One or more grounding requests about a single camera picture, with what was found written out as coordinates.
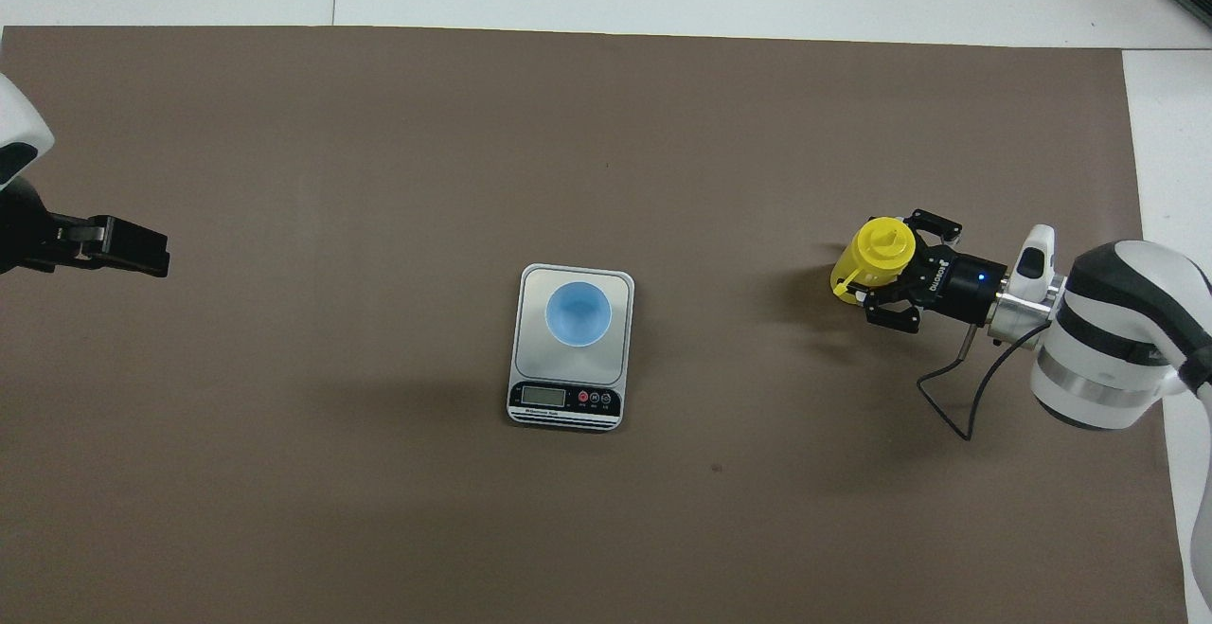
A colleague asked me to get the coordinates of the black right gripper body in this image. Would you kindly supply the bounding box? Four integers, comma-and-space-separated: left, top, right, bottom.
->
917, 246, 1008, 324

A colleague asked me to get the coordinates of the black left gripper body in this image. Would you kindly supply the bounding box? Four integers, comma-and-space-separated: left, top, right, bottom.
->
0, 176, 60, 275

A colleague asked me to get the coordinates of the yellow squeeze bottle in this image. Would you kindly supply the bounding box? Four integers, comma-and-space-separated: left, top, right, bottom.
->
829, 216, 918, 307

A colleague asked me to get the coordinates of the light blue plastic cup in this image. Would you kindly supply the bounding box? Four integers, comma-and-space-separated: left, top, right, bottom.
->
544, 281, 613, 349

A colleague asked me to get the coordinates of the silver digital kitchen scale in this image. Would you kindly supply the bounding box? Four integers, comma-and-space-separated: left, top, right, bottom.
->
507, 263, 636, 433

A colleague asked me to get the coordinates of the brown table mat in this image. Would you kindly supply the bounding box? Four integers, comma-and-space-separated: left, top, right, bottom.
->
0, 26, 1190, 624

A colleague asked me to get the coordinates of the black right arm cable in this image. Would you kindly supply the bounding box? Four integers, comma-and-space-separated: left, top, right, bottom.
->
916, 320, 1054, 443

